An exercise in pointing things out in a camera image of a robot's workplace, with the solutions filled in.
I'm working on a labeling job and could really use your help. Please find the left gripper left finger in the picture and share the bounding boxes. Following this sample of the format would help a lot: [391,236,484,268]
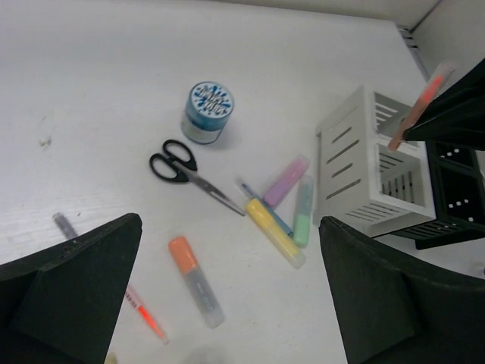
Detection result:
[1,213,142,363]

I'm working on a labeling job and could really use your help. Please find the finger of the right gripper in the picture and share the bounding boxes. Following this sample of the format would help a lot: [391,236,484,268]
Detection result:
[403,61,484,149]

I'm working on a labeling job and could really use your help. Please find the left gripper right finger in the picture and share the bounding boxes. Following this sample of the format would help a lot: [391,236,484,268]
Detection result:
[319,216,484,363]

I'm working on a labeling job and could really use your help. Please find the grey purple pen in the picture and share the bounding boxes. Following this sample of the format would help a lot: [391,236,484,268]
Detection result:
[52,212,79,240]

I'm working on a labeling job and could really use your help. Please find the orange neon pen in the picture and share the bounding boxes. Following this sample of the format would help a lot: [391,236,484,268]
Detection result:
[125,284,169,344]

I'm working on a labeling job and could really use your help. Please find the blue pen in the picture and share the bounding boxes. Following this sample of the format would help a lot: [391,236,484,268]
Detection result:
[236,177,293,237]

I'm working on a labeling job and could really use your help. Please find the black slotted pen holder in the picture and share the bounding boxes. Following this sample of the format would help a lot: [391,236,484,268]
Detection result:
[393,142,484,250]

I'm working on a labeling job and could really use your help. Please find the white slotted pen holder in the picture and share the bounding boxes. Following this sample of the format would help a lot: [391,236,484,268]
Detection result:
[314,86,436,237]

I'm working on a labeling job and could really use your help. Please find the green highlighter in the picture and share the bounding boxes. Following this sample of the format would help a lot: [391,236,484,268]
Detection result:
[293,174,314,248]

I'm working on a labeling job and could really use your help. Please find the orange capped glue stick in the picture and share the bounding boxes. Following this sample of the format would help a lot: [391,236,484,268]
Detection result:
[167,236,224,328]

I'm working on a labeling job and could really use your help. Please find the yellow highlighter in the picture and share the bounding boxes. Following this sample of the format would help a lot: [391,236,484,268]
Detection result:
[246,199,305,269]

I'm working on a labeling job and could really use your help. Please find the purple highlighter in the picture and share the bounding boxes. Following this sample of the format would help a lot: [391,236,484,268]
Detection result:
[263,155,310,209]

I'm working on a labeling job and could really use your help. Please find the blue lidded jar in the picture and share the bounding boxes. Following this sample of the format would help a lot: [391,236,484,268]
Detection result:
[181,81,235,145]

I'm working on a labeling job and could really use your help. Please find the black handled scissors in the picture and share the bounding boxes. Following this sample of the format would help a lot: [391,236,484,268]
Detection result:
[149,139,246,216]

